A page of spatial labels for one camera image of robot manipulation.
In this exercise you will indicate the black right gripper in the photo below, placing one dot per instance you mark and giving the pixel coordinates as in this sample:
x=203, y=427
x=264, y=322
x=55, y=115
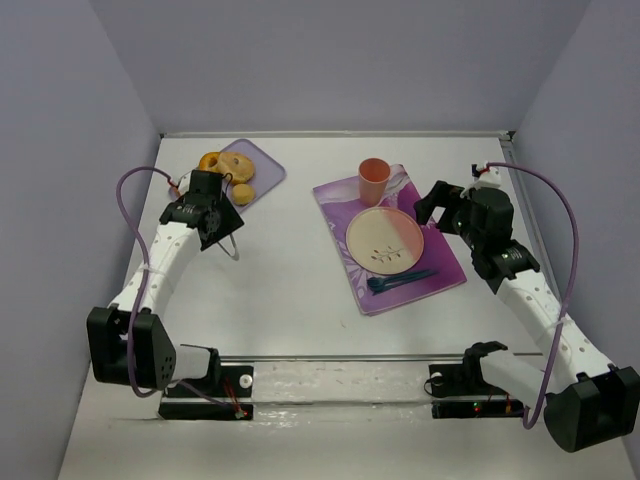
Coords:
x=445, y=206

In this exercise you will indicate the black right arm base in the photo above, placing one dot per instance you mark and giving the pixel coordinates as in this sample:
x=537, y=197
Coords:
x=456, y=397

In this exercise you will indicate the pink plastic cup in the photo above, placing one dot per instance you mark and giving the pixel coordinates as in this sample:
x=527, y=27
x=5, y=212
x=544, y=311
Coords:
x=374, y=174

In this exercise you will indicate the small round bread roll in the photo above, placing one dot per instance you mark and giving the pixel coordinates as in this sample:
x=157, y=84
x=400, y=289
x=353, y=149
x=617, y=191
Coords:
x=242, y=194

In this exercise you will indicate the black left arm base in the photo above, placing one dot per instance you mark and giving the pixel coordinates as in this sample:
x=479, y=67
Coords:
x=202, y=400

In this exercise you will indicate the blue plastic spoon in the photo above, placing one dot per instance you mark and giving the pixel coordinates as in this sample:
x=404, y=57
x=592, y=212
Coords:
x=390, y=287

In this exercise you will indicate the translucent purple tray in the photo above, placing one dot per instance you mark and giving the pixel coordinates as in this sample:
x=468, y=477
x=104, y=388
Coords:
x=268, y=172

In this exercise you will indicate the purple floral placemat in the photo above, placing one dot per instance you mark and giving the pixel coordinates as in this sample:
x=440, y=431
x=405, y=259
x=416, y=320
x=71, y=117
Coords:
x=339, y=202

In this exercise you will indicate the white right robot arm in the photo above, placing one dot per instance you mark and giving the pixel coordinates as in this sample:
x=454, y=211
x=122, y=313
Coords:
x=586, y=399

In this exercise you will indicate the blue plastic fork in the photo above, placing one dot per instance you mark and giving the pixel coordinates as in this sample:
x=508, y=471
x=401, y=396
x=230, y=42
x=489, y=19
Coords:
x=400, y=280

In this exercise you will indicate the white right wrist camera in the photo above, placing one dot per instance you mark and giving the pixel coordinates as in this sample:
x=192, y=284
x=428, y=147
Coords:
x=485, y=176

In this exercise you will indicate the orange glazed donut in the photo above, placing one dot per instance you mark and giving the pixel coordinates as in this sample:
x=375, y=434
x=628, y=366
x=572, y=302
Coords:
x=209, y=162

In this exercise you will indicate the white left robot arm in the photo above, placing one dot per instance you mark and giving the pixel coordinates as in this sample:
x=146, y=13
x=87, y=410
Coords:
x=128, y=342

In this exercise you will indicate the beige bagel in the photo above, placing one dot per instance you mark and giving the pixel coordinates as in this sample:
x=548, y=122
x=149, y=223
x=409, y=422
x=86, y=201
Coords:
x=238, y=166

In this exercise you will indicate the cream and pink plate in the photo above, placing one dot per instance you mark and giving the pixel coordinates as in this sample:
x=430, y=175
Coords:
x=384, y=241

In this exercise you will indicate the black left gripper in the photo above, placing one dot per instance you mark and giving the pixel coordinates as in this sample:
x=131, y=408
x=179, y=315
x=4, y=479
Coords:
x=220, y=230

